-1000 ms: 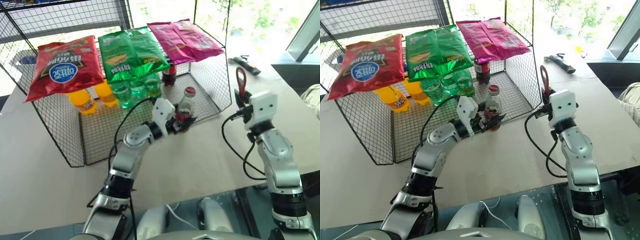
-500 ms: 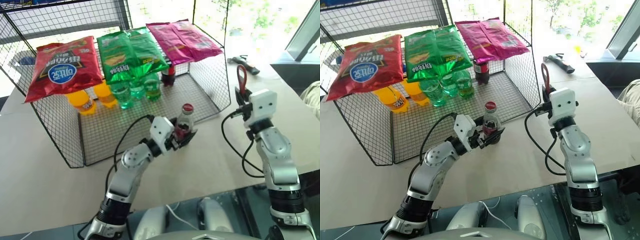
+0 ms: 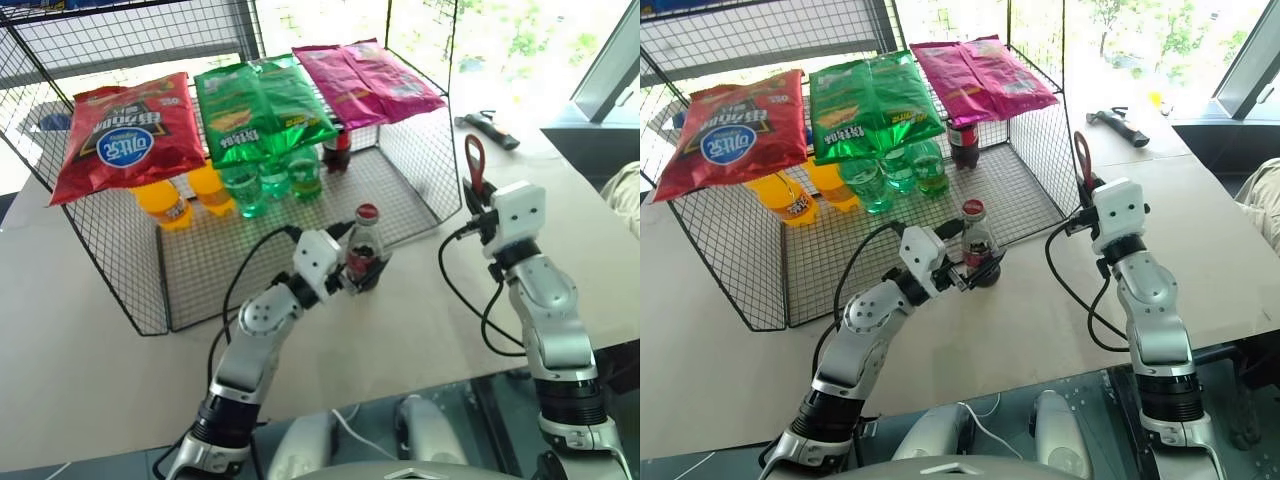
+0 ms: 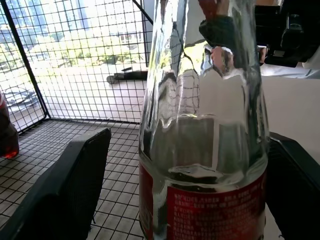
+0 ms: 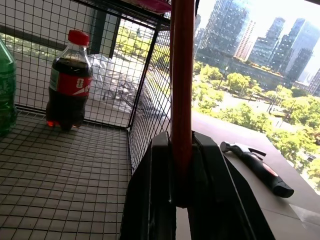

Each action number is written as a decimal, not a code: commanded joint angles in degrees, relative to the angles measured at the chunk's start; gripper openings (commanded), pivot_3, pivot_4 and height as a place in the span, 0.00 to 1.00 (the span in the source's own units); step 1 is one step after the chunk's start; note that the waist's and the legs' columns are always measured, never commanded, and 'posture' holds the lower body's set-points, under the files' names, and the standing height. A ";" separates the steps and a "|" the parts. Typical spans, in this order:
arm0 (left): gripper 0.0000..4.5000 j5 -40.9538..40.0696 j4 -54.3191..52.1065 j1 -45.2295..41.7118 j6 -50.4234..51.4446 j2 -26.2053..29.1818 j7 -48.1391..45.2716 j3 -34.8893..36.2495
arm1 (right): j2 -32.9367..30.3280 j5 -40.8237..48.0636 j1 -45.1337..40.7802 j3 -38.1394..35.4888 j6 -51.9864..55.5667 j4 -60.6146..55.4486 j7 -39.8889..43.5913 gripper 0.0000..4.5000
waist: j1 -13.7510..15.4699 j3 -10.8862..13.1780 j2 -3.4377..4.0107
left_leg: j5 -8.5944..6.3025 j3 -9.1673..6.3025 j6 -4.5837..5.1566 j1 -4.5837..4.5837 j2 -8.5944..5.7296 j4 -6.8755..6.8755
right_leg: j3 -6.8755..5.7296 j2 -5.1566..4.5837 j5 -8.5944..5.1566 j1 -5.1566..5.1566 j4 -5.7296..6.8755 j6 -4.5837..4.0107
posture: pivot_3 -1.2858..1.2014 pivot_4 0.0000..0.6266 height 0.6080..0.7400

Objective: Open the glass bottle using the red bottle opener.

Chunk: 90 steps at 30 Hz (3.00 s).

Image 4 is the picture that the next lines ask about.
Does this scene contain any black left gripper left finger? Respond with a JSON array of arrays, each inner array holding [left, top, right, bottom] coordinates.
[[0, 127, 112, 240]]

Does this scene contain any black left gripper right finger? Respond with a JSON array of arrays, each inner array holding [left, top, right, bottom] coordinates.
[[264, 131, 320, 240]]

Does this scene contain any clear glass bottle red label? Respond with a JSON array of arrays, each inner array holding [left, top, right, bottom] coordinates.
[[138, 0, 271, 240]]

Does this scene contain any red bottle opener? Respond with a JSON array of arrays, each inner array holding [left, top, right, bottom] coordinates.
[[198, 0, 231, 21]]

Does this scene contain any dark cola glass bottle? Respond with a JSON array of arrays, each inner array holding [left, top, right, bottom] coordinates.
[[0, 90, 20, 160]]

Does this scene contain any black wheeled object on floor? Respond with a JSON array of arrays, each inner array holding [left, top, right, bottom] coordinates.
[[105, 66, 149, 85]]

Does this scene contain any black equipment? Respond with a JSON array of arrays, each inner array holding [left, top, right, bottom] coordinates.
[[254, 4, 320, 69]]

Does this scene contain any black wire mesh basket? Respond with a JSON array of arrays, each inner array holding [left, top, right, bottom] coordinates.
[[0, 0, 154, 240]]

